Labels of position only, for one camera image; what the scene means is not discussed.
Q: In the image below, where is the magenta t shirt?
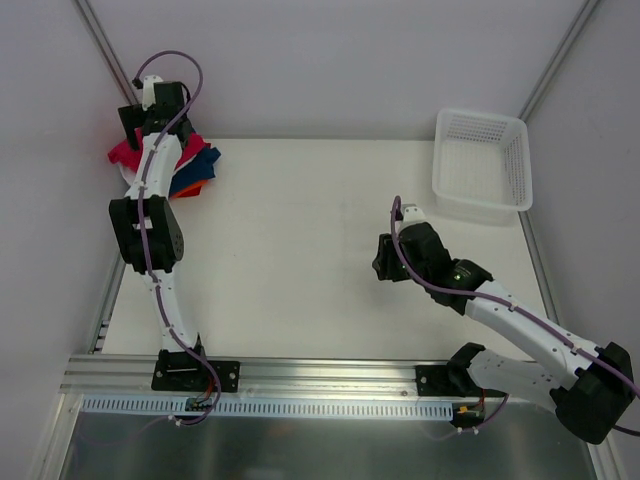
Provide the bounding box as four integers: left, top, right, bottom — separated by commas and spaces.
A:
107, 133, 211, 173

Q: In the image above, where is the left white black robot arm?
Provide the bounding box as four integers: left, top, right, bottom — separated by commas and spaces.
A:
109, 75, 209, 392

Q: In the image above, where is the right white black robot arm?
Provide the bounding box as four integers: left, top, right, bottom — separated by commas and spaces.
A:
372, 208, 639, 445

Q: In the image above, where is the folded white t shirt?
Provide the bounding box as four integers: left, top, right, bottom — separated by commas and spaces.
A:
117, 163, 136, 186

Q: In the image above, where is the folded blue t shirt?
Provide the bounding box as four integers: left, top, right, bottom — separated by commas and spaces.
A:
169, 146, 221, 196

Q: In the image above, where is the folded orange t shirt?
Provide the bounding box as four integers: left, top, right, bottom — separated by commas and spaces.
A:
170, 180, 208, 199

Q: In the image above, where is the white plastic basket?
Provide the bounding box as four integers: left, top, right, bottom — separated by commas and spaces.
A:
432, 108, 533, 217

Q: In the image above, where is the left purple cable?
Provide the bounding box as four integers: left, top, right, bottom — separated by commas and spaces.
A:
130, 50, 222, 426

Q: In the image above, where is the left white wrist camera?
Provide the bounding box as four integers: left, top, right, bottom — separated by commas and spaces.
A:
141, 75, 163, 111

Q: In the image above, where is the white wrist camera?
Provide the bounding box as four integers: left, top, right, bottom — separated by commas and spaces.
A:
141, 75, 163, 111
400, 204, 426, 228

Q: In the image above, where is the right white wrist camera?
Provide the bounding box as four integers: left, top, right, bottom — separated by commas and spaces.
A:
400, 204, 426, 228

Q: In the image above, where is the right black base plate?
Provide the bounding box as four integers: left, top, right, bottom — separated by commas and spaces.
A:
414, 364, 504, 398

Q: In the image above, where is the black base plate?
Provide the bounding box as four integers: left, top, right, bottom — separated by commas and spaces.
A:
151, 359, 240, 393
414, 364, 504, 398

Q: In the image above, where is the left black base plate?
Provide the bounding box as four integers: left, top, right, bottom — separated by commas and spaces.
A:
151, 359, 240, 393

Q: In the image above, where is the aluminium mounting rail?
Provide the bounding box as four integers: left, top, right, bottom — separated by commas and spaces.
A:
60, 354, 444, 400

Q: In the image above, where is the white slotted cable duct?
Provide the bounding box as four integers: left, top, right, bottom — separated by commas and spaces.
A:
81, 395, 454, 422

